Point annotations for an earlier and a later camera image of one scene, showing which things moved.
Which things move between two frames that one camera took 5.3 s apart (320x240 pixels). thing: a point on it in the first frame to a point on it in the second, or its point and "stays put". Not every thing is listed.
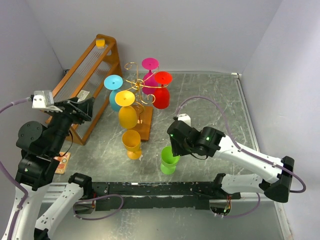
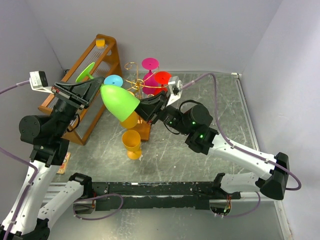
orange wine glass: (131, 140) stays put
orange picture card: (64, 161) stays put
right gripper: (176, 150) to (148, 107)
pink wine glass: (149, 80) stays put
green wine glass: (168, 165) to (121, 102)
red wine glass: (162, 94) stays put
